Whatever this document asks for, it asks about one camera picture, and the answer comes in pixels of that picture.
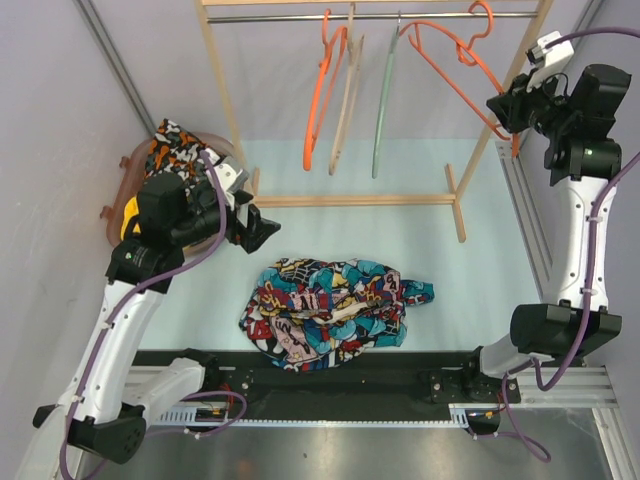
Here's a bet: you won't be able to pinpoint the brown laundry basket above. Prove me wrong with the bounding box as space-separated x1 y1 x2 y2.
98 128 241 251

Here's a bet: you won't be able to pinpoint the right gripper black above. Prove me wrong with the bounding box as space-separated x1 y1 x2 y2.
489 67 577 140

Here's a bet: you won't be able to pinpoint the metal hanging rod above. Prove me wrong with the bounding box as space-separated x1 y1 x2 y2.
204 10 539 24

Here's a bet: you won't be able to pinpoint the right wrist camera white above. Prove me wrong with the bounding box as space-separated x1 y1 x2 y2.
526 31 574 84

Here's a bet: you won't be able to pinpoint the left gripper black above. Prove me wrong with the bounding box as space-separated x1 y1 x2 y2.
170 188 279 252

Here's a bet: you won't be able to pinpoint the light blue cable duct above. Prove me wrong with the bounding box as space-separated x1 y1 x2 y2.
152 401 469 429

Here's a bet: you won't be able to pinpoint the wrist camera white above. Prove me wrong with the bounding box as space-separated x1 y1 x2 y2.
526 31 574 84
215 156 250 210

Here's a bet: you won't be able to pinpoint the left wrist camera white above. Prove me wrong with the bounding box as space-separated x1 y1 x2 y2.
215 156 250 210

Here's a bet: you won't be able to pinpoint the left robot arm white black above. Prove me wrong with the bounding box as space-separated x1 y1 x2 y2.
23 173 281 474

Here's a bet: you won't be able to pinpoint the orange camouflage print garment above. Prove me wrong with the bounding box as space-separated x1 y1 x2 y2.
144 118 226 194

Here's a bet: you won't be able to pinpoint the orange hanger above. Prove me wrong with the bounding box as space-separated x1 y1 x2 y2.
399 0 521 156
302 9 348 172

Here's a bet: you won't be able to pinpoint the comic print shorts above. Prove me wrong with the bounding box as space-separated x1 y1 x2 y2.
239 258 435 372

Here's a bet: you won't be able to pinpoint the beige wooden hanger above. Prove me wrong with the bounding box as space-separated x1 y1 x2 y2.
328 2 365 176

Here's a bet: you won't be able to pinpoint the wooden clothes rack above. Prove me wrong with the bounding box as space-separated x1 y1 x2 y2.
195 1 524 242

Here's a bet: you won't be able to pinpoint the pale green hanger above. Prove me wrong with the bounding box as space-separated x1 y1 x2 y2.
371 13 401 179

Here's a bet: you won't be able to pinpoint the yellow garment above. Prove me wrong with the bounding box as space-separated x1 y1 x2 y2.
120 196 141 240

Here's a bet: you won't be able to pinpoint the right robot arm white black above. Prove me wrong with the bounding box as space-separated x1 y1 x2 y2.
461 64 632 401

